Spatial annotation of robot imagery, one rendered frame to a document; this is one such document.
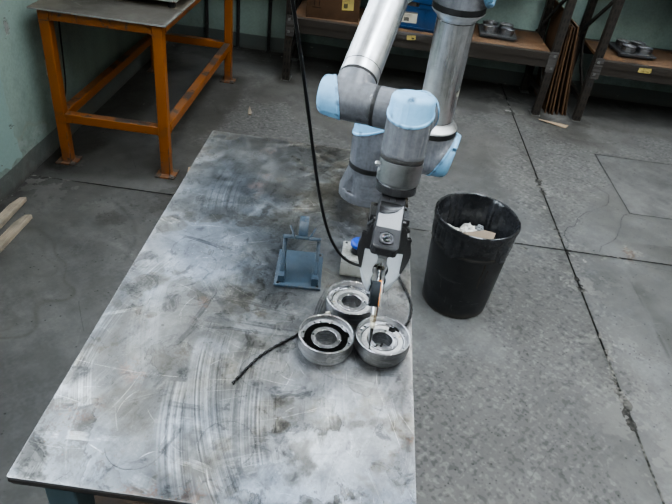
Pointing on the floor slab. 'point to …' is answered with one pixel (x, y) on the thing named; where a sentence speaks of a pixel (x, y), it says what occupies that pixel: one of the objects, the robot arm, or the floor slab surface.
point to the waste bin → (467, 253)
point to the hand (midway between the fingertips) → (376, 287)
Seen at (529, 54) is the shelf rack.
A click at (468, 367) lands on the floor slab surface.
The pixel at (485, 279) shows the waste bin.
